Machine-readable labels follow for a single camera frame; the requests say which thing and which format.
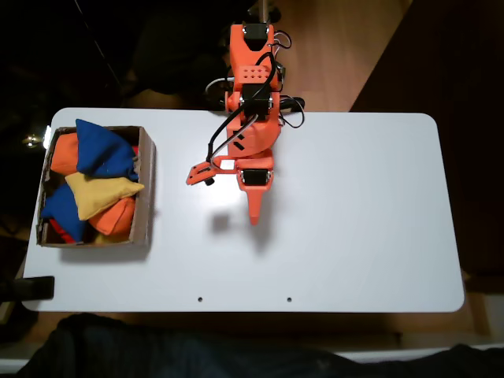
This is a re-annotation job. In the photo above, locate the brown cardboard box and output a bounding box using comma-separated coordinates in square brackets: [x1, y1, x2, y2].
[35, 124, 158, 250]

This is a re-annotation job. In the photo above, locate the orange bean bag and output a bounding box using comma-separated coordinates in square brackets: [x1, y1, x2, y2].
[50, 132, 82, 175]
[87, 196, 138, 236]

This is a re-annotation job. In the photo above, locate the wooden table leg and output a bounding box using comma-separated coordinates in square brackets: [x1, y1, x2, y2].
[462, 271, 493, 338]

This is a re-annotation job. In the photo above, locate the thin black servo wire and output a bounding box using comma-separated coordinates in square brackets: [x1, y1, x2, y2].
[277, 95, 307, 130]
[271, 30, 293, 52]

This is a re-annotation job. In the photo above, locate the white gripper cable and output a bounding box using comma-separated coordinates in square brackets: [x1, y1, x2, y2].
[214, 113, 257, 159]

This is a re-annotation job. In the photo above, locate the blue bean bag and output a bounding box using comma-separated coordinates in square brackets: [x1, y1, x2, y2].
[40, 183, 87, 243]
[74, 117, 141, 183]

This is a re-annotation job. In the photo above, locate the black table clamp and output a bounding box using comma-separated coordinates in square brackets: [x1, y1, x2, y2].
[0, 275, 55, 303]

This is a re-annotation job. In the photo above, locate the orange camera mount with board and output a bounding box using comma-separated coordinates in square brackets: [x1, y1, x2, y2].
[186, 157, 237, 188]

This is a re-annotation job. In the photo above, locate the thick black camera cable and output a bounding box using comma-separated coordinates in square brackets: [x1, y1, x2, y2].
[206, 50, 276, 169]

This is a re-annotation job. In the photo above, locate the black office chair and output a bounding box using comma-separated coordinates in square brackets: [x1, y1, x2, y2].
[132, 0, 283, 98]

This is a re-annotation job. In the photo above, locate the person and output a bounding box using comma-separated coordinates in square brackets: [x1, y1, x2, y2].
[15, 313, 504, 378]

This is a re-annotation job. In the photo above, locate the yellow bean bag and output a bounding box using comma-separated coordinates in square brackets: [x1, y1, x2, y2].
[93, 231, 132, 244]
[64, 172, 146, 221]

